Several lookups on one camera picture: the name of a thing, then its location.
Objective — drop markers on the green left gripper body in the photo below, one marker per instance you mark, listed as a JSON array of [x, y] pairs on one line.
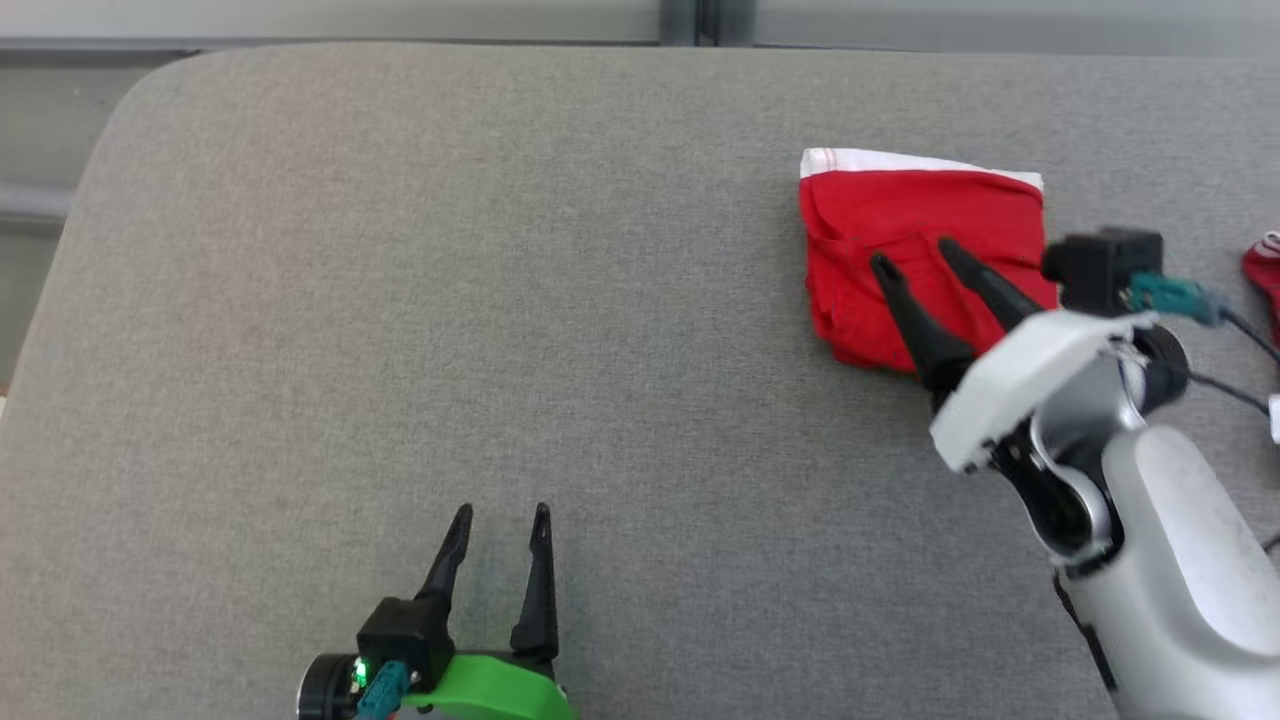
[[490, 692]]

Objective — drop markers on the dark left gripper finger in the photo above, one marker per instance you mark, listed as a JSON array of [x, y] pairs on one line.
[[540, 600], [450, 560]]

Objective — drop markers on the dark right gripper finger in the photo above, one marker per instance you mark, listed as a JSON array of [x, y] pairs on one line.
[[925, 335], [990, 285]]

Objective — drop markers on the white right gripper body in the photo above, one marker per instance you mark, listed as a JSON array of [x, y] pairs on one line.
[[1020, 375]]

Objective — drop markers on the red Bulls 23 jersey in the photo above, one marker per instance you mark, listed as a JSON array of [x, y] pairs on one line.
[[860, 220]]

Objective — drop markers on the plain red garment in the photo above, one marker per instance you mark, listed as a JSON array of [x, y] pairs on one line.
[[1265, 280]]

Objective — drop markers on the grey fabric sofa cushion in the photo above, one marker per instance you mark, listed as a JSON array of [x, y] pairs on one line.
[[400, 300]]

